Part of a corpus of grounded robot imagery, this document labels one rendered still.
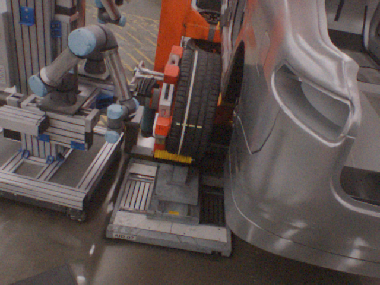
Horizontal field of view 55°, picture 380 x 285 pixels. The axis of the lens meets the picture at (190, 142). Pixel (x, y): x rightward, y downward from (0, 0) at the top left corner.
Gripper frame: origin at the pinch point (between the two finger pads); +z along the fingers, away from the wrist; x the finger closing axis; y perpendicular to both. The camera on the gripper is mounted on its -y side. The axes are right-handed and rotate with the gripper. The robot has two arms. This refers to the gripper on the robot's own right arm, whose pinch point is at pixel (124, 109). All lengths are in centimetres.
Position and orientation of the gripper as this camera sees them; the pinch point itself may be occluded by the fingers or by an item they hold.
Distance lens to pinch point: 220.3
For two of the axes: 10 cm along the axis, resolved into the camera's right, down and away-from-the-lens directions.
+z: 0.6, -5.6, 8.3
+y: 1.7, -8.1, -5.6
